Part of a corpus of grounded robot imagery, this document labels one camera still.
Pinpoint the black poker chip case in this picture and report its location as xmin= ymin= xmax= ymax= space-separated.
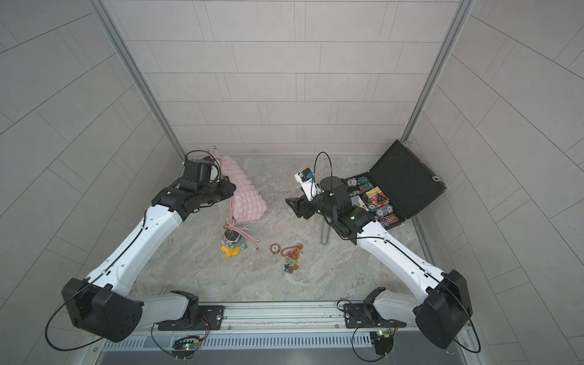
xmin=345 ymin=141 xmax=447 ymax=229

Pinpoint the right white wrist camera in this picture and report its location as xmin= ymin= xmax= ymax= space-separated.
xmin=294 ymin=168 xmax=320 ymax=202

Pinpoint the pink quilted bag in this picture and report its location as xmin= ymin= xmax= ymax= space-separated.
xmin=213 ymin=146 xmax=267 ymax=250

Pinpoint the yellow duck keychain charm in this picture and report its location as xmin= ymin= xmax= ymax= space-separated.
xmin=221 ymin=230 xmax=246 ymax=258

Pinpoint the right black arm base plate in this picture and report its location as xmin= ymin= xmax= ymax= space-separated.
xmin=342 ymin=302 xmax=407 ymax=329

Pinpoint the small copper tape roll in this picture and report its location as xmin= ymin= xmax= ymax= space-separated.
xmin=270 ymin=243 xmax=281 ymax=255

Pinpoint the right circuit board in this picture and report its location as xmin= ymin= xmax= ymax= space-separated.
xmin=370 ymin=331 xmax=395 ymax=357

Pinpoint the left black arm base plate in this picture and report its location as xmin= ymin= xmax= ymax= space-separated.
xmin=158 ymin=305 xmax=225 ymax=332

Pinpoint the grey metal cylinder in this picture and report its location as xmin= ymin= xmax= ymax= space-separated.
xmin=320 ymin=221 xmax=330 ymax=246

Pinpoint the circuit board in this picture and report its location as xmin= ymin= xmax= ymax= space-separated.
xmin=171 ymin=335 xmax=201 ymax=361
xmin=370 ymin=331 xmax=395 ymax=357

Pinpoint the aluminium mounting rail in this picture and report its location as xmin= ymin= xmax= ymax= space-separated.
xmin=89 ymin=299 xmax=473 ymax=338

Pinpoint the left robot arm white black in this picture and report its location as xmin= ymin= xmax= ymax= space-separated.
xmin=62 ymin=154 xmax=237 ymax=342

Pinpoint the orange colourful keychain decoration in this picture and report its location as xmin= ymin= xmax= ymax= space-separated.
xmin=280 ymin=243 xmax=304 ymax=274

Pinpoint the left circuit board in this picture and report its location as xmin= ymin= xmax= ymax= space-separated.
xmin=171 ymin=335 xmax=201 ymax=361

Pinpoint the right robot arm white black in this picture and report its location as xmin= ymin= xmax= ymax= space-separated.
xmin=285 ymin=169 xmax=472 ymax=349

